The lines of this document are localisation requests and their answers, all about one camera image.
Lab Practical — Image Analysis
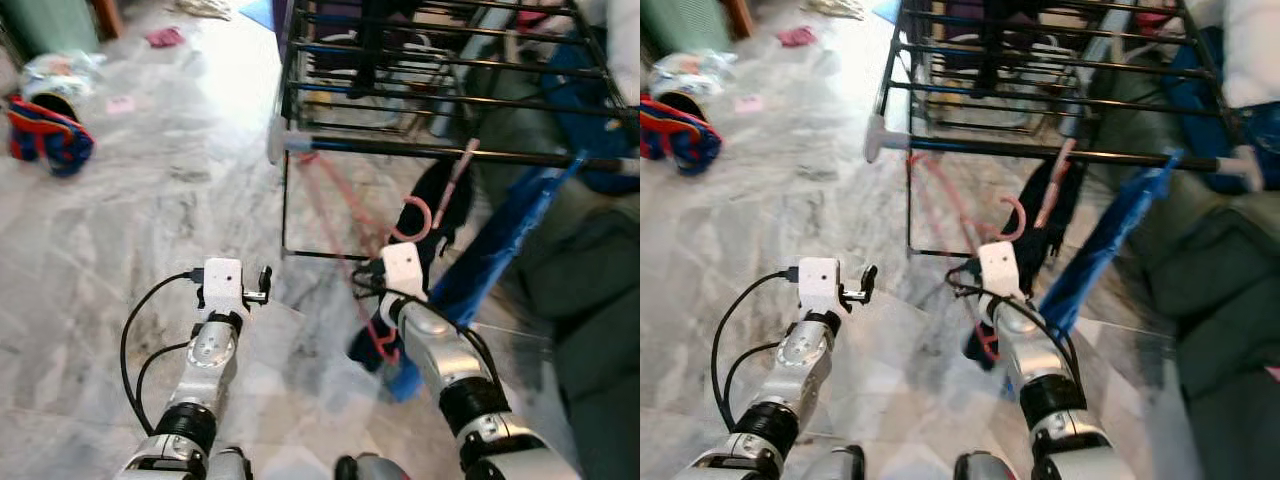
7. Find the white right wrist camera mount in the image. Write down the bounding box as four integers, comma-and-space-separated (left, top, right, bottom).
978, 240, 1024, 300
380, 243, 426, 301

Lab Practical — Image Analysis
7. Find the crumpled silver plastic bag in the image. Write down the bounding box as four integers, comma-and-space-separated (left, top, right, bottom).
20, 50, 108, 101
650, 48, 736, 101

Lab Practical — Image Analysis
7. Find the dark navy garment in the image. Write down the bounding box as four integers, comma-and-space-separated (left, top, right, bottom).
1020, 158, 1086, 291
405, 158, 479, 293

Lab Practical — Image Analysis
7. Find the silver robot right leg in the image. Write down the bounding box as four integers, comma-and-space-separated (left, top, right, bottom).
335, 452, 411, 480
955, 452, 1021, 480

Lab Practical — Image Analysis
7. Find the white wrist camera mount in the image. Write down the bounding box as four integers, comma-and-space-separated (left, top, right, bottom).
380, 243, 426, 301
797, 258, 842, 317
203, 258, 247, 313
978, 240, 1024, 300

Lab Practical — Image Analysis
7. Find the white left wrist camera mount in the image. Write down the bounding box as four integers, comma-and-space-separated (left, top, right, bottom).
797, 258, 842, 317
203, 258, 247, 313

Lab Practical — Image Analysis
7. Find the blue clothing with dark trim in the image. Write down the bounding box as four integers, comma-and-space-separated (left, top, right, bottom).
545, 30, 641, 196
1165, 30, 1251, 196

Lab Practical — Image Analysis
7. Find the navy red fabric bag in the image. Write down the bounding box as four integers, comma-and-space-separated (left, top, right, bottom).
640, 93, 723, 177
5, 93, 97, 179

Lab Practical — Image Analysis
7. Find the dark green sofa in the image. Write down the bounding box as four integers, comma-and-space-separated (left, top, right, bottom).
470, 60, 641, 480
1085, 60, 1280, 480

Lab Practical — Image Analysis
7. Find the long black left arm cable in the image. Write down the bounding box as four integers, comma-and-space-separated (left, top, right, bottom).
712, 268, 801, 436
120, 268, 206, 438

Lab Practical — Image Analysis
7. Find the green ribbed object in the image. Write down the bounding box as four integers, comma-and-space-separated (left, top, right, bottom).
640, 0, 731, 61
0, 0, 101, 58

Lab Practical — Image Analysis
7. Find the silver robot leg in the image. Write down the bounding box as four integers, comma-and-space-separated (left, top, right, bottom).
335, 452, 411, 480
955, 452, 1021, 480
205, 448, 251, 480
800, 445, 866, 480

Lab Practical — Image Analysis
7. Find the silver robot left leg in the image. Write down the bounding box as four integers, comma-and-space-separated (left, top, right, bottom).
205, 448, 251, 480
800, 445, 866, 480

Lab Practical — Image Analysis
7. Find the royal blue garment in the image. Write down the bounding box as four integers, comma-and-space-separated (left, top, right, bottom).
345, 150, 591, 403
965, 148, 1186, 399

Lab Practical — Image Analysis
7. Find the black metal drying rack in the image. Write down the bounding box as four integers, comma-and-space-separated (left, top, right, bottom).
268, 0, 641, 263
865, 0, 1263, 259

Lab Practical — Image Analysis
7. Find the short black left arm cable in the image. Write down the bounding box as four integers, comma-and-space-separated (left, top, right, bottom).
725, 340, 786, 421
135, 340, 191, 421

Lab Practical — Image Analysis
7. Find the black hanging garment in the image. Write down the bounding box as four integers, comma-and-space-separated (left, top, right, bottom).
972, 0, 1036, 98
355, 0, 421, 98

